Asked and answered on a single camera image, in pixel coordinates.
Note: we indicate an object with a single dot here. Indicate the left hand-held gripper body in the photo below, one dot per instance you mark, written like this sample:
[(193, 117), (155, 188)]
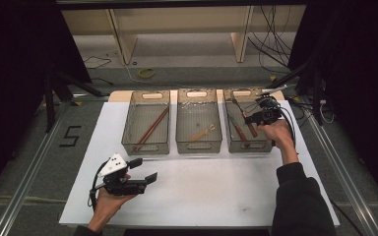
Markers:
[(124, 187)]

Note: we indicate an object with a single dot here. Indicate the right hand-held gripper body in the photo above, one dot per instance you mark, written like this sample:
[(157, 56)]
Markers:
[(269, 114)]

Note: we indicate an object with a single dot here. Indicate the grey translucent plastic bin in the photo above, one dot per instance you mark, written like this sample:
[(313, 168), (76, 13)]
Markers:
[(144, 114), (262, 144), (193, 114)]

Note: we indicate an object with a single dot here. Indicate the person's right hand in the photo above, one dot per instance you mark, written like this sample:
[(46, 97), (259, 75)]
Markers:
[(280, 137)]

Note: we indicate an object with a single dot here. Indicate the person's left hand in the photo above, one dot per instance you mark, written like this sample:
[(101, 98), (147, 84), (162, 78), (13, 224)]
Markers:
[(106, 206)]

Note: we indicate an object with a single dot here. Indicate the black metal stand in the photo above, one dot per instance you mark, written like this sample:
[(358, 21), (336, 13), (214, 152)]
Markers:
[(49, 101), (315, 91)]

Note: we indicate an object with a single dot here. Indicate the wooden furniture leg panel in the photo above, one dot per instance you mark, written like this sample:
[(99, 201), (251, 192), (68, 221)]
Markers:
[(124, 39), (241, 36)]

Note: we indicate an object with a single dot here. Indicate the yellow tape roll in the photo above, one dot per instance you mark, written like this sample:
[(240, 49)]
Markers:
[(141, 73)]

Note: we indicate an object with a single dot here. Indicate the black curtain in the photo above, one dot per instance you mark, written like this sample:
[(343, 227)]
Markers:
[(19, 82), (357, 82)]

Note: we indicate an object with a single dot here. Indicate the aluminium floor rail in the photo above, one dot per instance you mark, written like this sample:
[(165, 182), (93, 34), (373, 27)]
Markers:
[(29, 177), (347, 177)]

